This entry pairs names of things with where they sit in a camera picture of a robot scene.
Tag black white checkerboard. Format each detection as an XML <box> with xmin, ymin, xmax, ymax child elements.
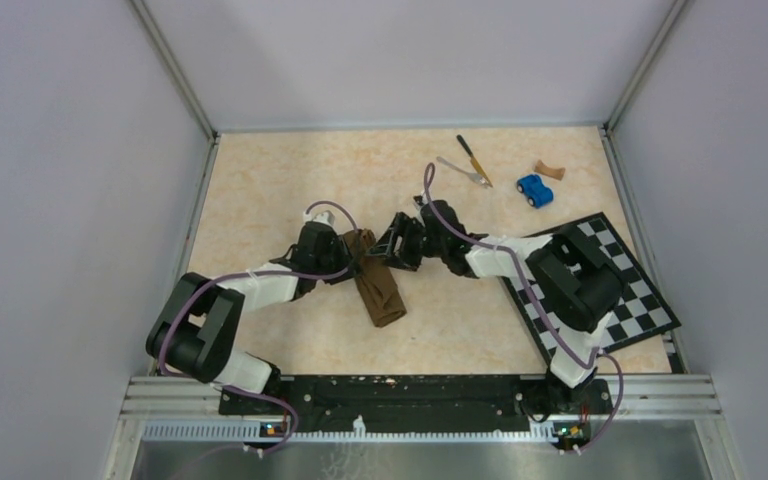
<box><xmin>502</xmin><ymin>212</ymin><xmax>681</xmax><ymax>362</ymax></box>

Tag blue toy car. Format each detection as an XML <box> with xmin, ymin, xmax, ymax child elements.
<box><xmin>516</xmin><ymin>174</ymin><xmax>554</xmax><ymax>209</ymax></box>

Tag brown cloth napkin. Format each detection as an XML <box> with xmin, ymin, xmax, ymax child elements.
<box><xmin>342</xmin><ymin>229</ymin><xmax>407</xmax><ymax>328</ymax></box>

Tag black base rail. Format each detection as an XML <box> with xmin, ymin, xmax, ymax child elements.
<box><xmin>218</xmin><ymin>375</ymin><xmax>613</xmax><ymax>434</ymax></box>

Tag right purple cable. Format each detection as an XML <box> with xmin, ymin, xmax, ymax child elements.
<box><xmin>422</xmin><ymin>162</ymin><xmax>626</xmax><ymax>453</ymax></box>

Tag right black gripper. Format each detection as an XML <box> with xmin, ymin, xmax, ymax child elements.
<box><xmin>366</xmin><ymin>212</ymin><xmax>447</xmax><ymax>272</ymax></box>

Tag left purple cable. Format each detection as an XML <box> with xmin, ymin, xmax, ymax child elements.
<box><xmin>157</xmin><ymin>200</ymin><xmax>361</xmax><ymax>458</ymax></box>

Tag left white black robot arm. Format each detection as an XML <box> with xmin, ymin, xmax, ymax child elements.
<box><xmin>145</xmin><ymin>211</ymin><xmax>358</xmax><ymax>414</ymax></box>

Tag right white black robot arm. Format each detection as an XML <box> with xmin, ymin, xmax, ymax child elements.
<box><xmin>367</xmin><ymin>200</ymin><xmax>627</xmax><ymax>412</ymax></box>

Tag aluminium frame rail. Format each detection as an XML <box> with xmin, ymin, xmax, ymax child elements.
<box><xmin>619</xmin><ymin>374</ymin><xmax>723</xmax><ymax>420</ymax></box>

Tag black-handled knife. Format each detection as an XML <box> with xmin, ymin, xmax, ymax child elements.
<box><xmin>456</xmin><ymin>134</ymin><xmax>493</xmax><ymax>188</ymax></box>

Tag purple cable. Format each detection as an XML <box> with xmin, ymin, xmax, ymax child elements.
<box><xmin>157</xmin><ymin>200</ymin><xmax>361</xmax><ymax>458</ymax></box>
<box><xmin>422</xmin><ymin>162</ymin><xmax>626</xmax><ymax>453</ymax></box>

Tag small brown wooden piece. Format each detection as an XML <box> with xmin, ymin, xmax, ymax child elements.
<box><xmin>534</xmin><ymin>160</ymin><xmax>566</xmax><ymax>181</ymax></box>

